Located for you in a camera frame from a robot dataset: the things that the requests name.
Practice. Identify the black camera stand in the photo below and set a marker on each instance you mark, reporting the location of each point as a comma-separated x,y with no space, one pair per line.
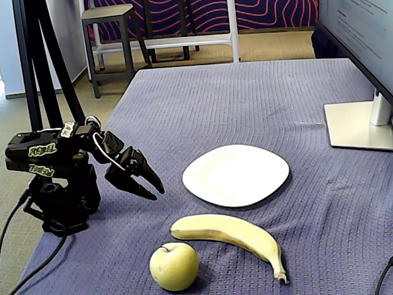
33,61

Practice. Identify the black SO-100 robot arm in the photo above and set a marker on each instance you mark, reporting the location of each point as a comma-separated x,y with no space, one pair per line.
61,184

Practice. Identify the purple backdrop with red lines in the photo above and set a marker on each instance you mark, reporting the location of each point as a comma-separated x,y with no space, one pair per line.
270,13

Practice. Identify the white plate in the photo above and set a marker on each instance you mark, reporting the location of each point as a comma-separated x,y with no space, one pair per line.
236,175

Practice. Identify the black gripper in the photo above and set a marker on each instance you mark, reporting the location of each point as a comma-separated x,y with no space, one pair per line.
132,167

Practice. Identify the blue textured table cloth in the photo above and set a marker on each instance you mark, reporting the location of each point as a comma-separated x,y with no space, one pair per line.
245,107

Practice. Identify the computer monitor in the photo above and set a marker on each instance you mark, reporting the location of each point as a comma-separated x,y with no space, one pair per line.
359,27

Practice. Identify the yellow banana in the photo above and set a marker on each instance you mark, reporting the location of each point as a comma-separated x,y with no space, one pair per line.
227,230

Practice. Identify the silver monitor stand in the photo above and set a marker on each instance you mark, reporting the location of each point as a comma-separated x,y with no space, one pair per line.
350,126

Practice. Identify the black stool frame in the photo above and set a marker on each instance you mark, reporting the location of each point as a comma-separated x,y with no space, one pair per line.
150,27

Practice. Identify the green apple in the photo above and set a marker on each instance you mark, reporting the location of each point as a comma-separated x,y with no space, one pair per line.
173,265

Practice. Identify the white metal table frame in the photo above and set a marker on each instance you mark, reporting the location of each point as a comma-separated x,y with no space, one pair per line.
190,40

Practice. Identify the grey stool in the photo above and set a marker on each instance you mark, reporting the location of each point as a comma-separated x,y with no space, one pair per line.
107,13

